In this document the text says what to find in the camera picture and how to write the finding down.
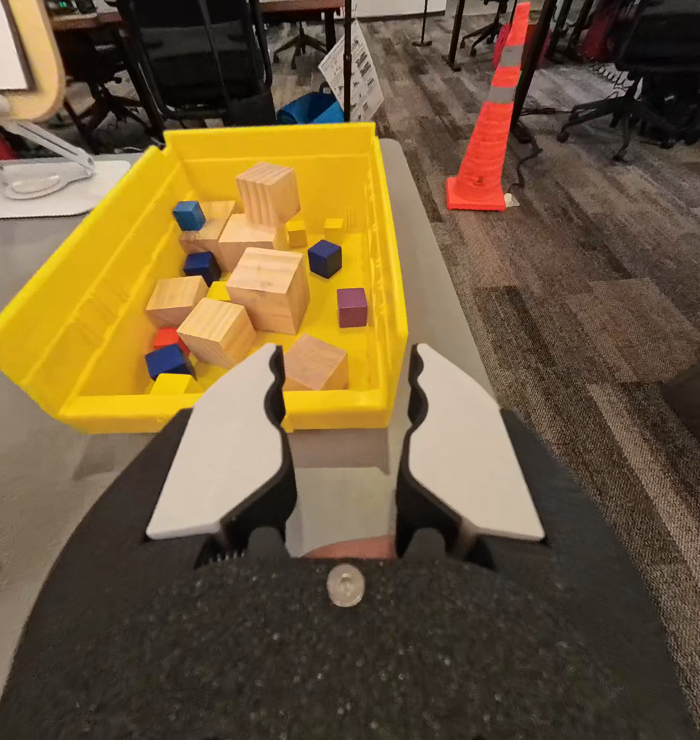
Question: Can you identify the orange traffic cone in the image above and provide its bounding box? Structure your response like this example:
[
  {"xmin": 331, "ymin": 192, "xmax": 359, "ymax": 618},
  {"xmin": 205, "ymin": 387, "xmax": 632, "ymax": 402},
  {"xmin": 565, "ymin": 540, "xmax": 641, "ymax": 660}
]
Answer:
[{"xmin": 446, "ymin": 2, "xmax": 532, "ymax": 212}]

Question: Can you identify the black office chair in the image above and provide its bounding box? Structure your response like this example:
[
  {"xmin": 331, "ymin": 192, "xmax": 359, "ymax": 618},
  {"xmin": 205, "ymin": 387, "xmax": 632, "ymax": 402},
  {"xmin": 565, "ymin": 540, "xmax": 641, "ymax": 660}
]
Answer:
[
  {"xmin": 557, "ymin": 0, "xmax": 700, "ymax": 163},
  {"xmin": 119, "ymin": 0, "xmax": 277, "ymax": 126}
]

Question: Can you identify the pile of mixed wooden cubes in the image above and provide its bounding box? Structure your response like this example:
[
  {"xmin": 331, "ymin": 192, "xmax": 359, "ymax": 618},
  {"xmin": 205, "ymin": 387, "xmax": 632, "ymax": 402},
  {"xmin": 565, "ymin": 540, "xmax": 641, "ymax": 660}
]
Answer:
[{"xmin": 144, "ymin": 162, "xmax": 369, "ymax": 397}]

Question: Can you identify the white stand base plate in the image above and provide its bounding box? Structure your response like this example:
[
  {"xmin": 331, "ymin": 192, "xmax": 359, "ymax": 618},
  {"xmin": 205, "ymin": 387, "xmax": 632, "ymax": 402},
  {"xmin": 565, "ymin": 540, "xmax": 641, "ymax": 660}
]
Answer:
[{"xmin": 0, "ymin": 87, "xmax": 132, "ymax": 220}]

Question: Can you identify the yellow plastic box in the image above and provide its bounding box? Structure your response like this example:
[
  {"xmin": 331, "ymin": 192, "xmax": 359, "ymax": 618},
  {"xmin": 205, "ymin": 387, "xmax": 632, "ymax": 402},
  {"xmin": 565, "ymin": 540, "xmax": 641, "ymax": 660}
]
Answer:
[{"xmin": 0, "ymin": 121, "xmax": 410, "ymax": 436}]

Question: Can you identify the white printed sheet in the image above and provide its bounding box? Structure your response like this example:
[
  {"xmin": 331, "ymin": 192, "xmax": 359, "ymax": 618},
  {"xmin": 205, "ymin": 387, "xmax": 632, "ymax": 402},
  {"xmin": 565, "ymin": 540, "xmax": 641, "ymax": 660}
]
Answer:
[{"xmin": 318, "ymin": 20, "xmax": 385, "ymax": 122}]

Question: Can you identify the black cable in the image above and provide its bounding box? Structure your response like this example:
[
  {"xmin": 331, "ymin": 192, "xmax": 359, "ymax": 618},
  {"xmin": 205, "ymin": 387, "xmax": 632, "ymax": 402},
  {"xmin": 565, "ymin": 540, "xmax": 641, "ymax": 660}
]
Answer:
[{"xmin": 509, "ymin": 124, "xmax": 544, "ymax": 188}]

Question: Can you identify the black tripod stand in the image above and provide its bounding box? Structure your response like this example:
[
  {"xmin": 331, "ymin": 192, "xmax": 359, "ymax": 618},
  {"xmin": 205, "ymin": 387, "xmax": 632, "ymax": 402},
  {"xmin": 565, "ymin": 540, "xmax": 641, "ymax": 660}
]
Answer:
[{"xmin": 342, "ymin": 0, "xmax": 354, "ymax": 123}]

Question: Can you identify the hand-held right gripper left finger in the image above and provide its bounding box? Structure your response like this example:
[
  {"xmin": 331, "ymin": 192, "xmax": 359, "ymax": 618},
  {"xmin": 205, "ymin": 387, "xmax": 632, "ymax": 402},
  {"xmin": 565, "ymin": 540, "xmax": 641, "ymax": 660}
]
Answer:
[{"xmin": 146, "ymin": 343, "xmax": 299, "ymax": 560}]

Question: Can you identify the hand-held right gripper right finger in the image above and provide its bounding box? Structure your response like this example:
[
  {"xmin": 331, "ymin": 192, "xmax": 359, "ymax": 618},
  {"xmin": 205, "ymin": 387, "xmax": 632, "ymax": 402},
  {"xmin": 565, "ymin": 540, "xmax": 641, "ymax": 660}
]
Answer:
[{"xmin": 395, "ymin": 343, "xmax": 546, "ymax": 560}]

